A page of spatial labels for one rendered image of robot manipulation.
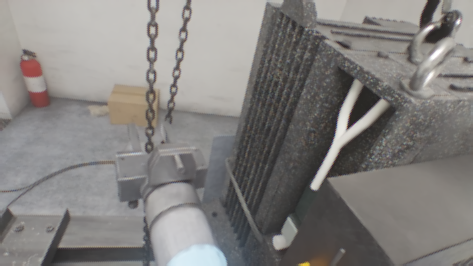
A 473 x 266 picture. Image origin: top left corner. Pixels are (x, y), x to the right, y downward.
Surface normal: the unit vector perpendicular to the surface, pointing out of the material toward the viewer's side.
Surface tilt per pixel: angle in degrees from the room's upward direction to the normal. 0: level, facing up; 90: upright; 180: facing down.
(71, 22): 90
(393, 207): 0
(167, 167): 88
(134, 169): 3
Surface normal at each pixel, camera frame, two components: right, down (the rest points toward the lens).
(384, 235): 0.21, -0.77
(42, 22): 0.12, 0.63
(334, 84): 0.36, 0.63
